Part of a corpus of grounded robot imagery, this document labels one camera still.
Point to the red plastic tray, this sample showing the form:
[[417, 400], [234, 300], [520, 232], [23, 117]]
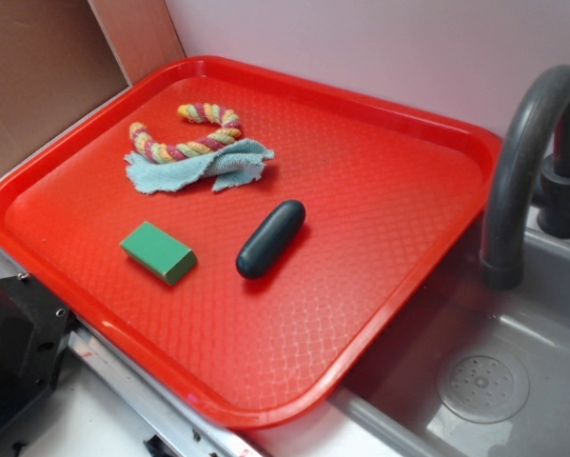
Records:
[[387, 190]]

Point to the dark green plastic pickle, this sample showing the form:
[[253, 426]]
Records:
[[269, 241]]

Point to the multicolour braided rope toy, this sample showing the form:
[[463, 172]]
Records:
[[229, 131]]

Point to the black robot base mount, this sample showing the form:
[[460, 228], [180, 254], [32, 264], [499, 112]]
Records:
[[33, 326]]

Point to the grey plastic sink basin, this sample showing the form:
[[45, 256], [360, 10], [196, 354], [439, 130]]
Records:
[[464, 370]]

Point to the brown cardboard panel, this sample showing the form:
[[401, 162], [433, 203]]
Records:
[[61, 60]]

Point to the light blue cloth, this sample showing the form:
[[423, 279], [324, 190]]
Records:
[[236, 165]]

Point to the grey toy faucet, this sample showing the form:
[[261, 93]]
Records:
[[533, 170]]

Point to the green wooden block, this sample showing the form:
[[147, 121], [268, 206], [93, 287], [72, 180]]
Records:
[[159, 253]]

